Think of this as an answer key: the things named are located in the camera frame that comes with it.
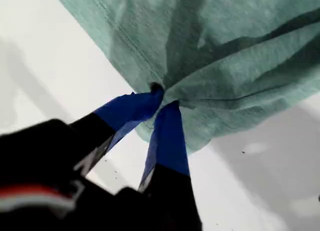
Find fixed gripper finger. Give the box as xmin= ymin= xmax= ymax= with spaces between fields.
xmin=138 ymin=101 xmax=200 ymax=217

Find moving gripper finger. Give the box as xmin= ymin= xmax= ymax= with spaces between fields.
xmin=67 ymin=82 xmax=165 ymax=178

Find pale green T-shirt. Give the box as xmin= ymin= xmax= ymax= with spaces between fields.
xmin=52 ymin=0 xmax=320 ymax=157

